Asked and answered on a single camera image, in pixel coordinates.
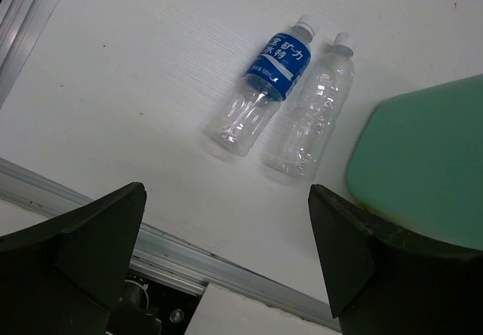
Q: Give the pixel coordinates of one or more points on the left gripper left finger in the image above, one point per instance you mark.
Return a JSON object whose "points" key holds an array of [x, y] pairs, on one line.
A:
{"points": [[66, 274]]}

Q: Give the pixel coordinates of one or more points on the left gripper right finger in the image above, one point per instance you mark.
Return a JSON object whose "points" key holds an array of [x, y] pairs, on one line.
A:
{"points": [[384, 279]]}

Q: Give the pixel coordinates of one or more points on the blue label plastic bottle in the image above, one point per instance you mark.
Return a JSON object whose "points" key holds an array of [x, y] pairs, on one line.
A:
{"points": [[267, 82]]}

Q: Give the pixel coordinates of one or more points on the green plastic bin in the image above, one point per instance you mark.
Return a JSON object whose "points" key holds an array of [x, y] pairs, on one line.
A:
{"points": [[418, 162]]}

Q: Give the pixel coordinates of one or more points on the clear plastic bottle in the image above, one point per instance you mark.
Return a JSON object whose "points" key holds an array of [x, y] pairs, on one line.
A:
{"points": [[312, 121]]}

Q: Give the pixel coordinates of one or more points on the aluminium front rail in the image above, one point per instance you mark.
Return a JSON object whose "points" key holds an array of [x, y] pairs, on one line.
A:
{"points": [[165, 258]]}

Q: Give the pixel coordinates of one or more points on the aluminium rail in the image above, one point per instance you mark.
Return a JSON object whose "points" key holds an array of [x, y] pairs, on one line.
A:
{"points": [[22, 22], [165, 258]]}

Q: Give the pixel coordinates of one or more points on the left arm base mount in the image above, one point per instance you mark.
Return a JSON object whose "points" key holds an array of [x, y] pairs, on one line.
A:
{"points": [[150, 307]]}

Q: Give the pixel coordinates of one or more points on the aluminium left rail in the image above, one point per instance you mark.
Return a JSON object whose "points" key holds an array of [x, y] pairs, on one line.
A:
{"points": [[22, 22]]}

